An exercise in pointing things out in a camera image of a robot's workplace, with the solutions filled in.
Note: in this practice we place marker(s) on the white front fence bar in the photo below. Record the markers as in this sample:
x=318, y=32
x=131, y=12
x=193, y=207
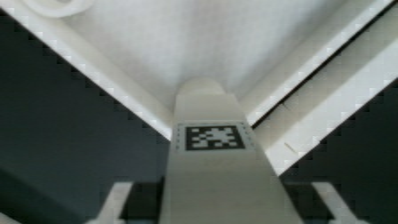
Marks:
x=330, y=97

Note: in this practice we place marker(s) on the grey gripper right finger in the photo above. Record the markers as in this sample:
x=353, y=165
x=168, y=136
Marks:
x=335, y=204

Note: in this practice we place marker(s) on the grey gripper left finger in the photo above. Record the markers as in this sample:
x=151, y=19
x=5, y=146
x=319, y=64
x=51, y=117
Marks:
x=108, y=215

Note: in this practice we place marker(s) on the white desk top tray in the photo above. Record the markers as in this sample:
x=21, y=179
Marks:
x=143, y=43

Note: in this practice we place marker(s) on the white desk leg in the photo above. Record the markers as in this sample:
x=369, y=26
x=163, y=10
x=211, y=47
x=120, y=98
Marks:
x=222, y=189

